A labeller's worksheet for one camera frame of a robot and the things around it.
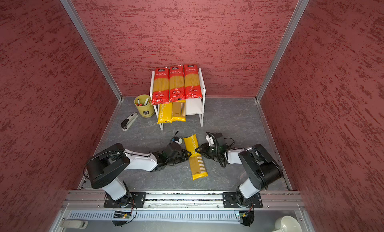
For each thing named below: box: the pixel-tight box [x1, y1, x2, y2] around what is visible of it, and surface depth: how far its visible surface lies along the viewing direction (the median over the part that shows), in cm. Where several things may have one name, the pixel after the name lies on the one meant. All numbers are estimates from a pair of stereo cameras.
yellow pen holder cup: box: [134, 94, 155, 118], surface depth 102 cm
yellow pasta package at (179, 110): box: [171, 99, 186, 123], surface depth 90 cm
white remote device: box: [60, 220, 89, 229], surface depth 66 cm
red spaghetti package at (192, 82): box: [184, 64, 202, 100], surface depth 82 cm
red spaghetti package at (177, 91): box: [169, 65, 186, 102], surface depth 81 cm
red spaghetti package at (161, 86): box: [151, 67, 170, 105], surface depth 79 cm
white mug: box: [274, 215, 302, 232], surface depth 63 cm
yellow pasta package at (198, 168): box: [183, 134, 209, 181], surface depth 87 cm
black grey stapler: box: [120, 112, 138, 132], surface depth 105 cm
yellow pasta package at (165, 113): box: [157, 102, 173, 124], surface depth 89 cm
